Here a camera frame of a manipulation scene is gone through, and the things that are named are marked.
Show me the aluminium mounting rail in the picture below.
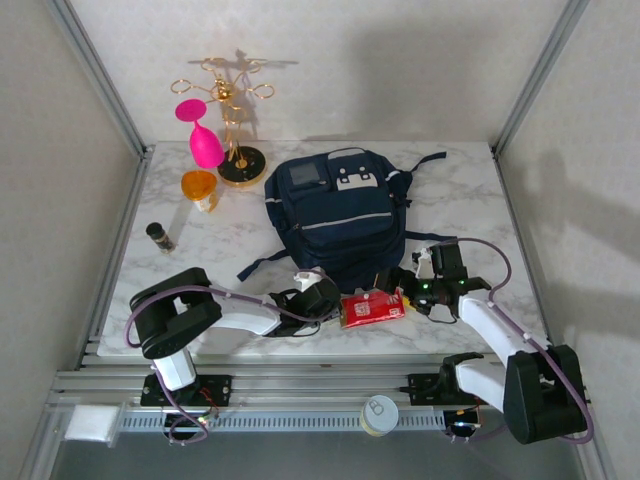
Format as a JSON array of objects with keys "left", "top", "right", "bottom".
[{"left": 47, "top": 367, "right": 594, "bottom": 411}]

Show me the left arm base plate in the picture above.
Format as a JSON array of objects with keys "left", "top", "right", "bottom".
[{"left": 140, "top": 374, "right": 234, "bottom": 407}]

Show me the red carton box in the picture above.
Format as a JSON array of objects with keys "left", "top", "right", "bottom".
[{"left": 339, "top": 291, "right": 409, "bottom": 330}]

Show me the gold wire glass rack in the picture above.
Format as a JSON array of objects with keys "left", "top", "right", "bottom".
[{"left": 170, "top": 56, "right": 276, "bottom": 190}]

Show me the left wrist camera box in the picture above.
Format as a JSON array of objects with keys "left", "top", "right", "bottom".
[{"left": 292, "top": 268, "right": 326, "bottom": 291}]

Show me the small LED circuit board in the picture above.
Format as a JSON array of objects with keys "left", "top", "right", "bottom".
[
  {"left": 163, "top": 412, "right": 221, "bottom": 445},
  {"left": 442, "top": 408, "right": 484, "bottom": 445}
]

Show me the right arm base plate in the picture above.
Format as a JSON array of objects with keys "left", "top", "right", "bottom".
[{"left": 407, "top": 372, "right": 500, "bottom": 406}]

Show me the tin can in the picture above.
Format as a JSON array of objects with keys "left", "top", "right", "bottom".
[{"left": 360, "top": 394, "right": 400, "bottom": 438}]

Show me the small black bottle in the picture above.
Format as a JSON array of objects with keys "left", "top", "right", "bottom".
[{"left": 145, "top": 222, "right": 176, "bottom": 254}]

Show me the white foam pad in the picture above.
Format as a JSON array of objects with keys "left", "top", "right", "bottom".
[{"left": 63, "top": 404, "right": 121, "bottom": 444}]

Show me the orange plastic cup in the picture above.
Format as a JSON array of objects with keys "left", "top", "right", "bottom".
[{"left": 180, "top": 170, "right": 220, "bottom": 214}]

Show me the aluminium side rail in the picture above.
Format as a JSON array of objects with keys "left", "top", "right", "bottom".
[
  {"left": 77, "top": 149, "right": 154, "bottom": 371},
  {"left": 492, "top": 147, "right": 571, "bottom": 369}
]

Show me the pink goblet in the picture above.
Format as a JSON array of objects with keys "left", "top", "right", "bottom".
[{"left": 174, "top": 98, "right": 226, "bottom": 170}]

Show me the aluminium frame post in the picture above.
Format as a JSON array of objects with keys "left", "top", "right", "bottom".
[
  {"left": 492, "top": 0, "right": 591, "bottom": 154},
  {"left": 47, "top": 0, "right": 154, "bottom": 156}
]

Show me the slotted grey cable duct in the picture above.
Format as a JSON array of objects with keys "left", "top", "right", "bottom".
[{"left": 117, "top": 410, "right": 446, "bottom": 432}]

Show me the navy blue backpack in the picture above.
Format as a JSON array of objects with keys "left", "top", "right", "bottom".
[{"left": 237, "top": 146, "right": 457, "bottom": 296}]

